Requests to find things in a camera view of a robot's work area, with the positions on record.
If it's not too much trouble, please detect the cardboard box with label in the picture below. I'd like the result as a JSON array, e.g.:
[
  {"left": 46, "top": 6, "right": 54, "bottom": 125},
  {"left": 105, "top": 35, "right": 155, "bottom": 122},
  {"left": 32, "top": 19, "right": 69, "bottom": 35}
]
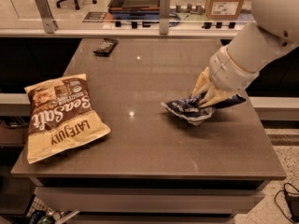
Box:
[{"left": 205, "top": 0, "right": 244, "bottom": 20}]

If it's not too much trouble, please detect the blue Kettle chip bag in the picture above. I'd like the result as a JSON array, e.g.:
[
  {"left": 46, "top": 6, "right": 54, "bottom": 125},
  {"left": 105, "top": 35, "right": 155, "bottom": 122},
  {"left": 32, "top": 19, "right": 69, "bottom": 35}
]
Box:
[{"left": 161, "top": 94, "right": 246, "bottom": 126}]

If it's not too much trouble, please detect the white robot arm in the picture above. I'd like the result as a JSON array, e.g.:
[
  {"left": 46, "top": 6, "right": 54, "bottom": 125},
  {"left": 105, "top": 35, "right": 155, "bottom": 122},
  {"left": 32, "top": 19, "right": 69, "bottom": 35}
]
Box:
[{"left": 192, "top": 0, "right": 299, "bottom": 107}]

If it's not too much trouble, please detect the center metal glass post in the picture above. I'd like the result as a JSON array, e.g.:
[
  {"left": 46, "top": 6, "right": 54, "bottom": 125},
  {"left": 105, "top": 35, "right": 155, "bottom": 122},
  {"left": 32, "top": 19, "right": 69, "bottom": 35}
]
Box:
[{"left": 159, "top": 0, "right": 170, "bottom": 35}]

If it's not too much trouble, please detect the metal glass post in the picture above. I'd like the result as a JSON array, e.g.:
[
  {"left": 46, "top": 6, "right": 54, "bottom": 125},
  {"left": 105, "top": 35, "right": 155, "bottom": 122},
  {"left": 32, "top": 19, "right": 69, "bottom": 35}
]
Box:
[
  {"left": 35, "top": 0, "right": 58, "bottom": 34},
  {"left": 159, "top": 0, "right": 170, "bottom": 35}
]

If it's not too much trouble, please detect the left metal glass post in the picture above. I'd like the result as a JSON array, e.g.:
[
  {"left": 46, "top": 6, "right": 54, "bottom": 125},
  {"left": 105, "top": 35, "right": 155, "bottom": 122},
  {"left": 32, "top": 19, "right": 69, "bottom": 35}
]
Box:
[{"left": 35, "top": 0, "right": 58, "bottom": 34}]

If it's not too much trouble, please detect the black power adapter cable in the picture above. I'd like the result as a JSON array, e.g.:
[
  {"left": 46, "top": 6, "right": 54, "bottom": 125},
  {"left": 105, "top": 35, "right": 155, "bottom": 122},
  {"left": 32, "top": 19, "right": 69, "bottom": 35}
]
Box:
[{"left": 274, "top": 182, "right": 299, "bottom": 224}]

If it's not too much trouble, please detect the tan Late July chip bag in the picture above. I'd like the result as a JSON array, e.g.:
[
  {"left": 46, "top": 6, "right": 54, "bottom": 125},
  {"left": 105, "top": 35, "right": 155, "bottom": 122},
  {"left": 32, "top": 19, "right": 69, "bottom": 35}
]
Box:
[{"left": 25, "top": 74, "right": 110, "bottom": 163}]

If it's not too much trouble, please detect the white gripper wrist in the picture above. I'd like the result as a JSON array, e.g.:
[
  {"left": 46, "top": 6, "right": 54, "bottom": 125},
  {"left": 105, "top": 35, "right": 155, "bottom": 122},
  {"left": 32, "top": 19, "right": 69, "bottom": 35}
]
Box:
[{"left": 192, "top": 46, "right": 259, "bottom": 108}]

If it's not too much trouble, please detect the dark rxbar chocolate bar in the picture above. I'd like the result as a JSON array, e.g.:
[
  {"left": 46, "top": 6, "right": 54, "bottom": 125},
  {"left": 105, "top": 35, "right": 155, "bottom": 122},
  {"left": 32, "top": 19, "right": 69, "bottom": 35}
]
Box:
[{"left": 93, "top": 38, "right": 119, "bottom": 57}]

